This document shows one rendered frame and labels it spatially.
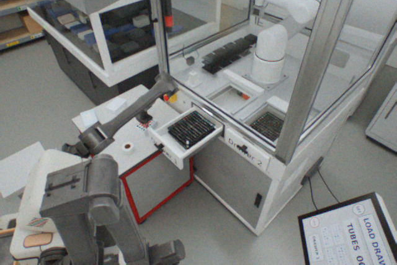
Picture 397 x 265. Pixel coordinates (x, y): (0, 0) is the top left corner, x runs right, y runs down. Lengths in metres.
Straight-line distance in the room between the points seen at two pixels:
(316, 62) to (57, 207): 0.86
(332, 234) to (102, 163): 0.86
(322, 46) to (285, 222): 1.61
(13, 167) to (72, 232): 1.29
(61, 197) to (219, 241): 1.74
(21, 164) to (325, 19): 1.70
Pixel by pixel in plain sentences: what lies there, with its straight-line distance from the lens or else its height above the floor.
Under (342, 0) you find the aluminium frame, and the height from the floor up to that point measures 1.73.
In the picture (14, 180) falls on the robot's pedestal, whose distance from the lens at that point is 1.80.
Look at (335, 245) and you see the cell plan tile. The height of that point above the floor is 1.06.
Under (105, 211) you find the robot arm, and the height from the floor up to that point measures 1.60.
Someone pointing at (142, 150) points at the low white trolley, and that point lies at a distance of 1.63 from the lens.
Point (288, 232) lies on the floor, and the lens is 2.27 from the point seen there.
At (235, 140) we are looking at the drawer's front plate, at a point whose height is 0.89.
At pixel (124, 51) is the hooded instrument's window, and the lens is 2.05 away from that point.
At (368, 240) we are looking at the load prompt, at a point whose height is 1.14.
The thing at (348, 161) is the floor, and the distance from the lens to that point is 2.85.
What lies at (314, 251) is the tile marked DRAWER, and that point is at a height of 1.00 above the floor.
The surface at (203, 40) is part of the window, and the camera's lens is 1.36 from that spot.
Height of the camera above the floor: 2.01
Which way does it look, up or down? 44 degrees down
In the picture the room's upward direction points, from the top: 1 degrees counter-clockwise
